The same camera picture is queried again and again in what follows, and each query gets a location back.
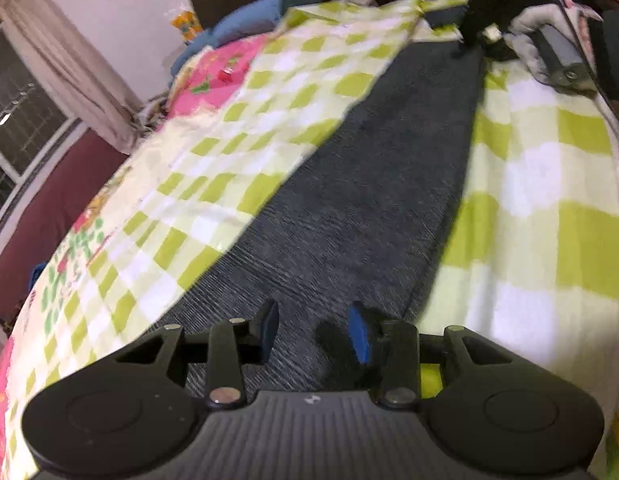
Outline green checked printed blanket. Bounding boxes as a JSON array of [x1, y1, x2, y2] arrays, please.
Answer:
[[0, 0, 619, 480]]

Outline dark grey pants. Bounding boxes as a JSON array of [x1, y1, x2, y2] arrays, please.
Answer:
[[154, 5, 487, 401]]

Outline blue pillow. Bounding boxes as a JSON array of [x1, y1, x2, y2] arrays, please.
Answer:
[[204, 0, 323, 47]]

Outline yellow snack bag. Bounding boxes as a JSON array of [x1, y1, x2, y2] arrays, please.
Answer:
[[168, 9, 204, 44]]

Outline person's right hand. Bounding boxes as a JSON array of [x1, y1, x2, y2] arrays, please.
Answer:
[[508, 3, 566, 82]]

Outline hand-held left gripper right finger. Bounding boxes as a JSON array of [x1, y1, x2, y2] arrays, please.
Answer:
[[349, 301, 510, 407]]

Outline beige curtain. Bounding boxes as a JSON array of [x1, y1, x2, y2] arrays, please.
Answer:
[[0, 0, 144, 157]]

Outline blue cloth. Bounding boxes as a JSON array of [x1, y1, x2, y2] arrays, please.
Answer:
[[168, 30, 216, 77]]

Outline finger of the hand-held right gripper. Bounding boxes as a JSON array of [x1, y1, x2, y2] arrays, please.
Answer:
[[457, 0, 521, 61]]

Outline barred window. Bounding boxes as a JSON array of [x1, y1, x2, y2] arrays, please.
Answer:
[[0, 24, 81, 198]]

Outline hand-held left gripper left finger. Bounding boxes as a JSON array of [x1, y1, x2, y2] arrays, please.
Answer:
[[114, 300, 280, 407]]

